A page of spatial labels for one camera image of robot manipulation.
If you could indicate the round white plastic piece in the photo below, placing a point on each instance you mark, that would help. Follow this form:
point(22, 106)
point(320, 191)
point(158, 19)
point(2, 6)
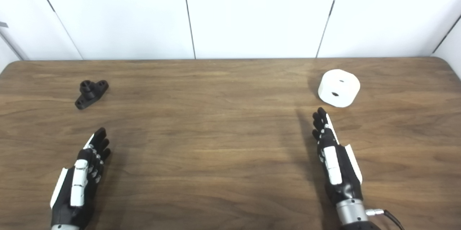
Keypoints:
point(338, 88)

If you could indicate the black plastic holder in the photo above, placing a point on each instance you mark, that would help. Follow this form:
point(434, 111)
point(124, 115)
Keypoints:
point(90, 94)

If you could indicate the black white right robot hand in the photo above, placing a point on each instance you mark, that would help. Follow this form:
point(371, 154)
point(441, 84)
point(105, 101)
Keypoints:
point(336, 172)

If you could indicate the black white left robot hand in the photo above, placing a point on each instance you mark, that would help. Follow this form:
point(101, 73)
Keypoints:
point(80, 183)

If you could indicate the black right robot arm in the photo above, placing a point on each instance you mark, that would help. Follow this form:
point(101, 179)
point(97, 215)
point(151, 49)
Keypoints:
point(351, 215)

